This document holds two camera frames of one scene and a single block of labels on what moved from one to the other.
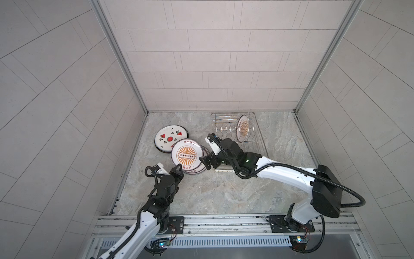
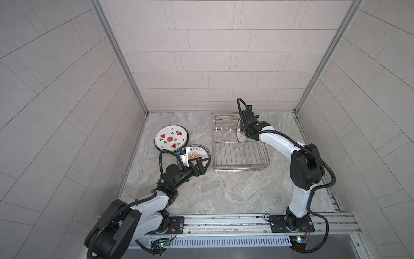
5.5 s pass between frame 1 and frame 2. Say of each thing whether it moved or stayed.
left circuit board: stayed
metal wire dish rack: stayed
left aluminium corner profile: stayed
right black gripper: moved
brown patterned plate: moved
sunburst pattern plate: stayed
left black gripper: moved
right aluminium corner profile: stayed
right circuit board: stayed
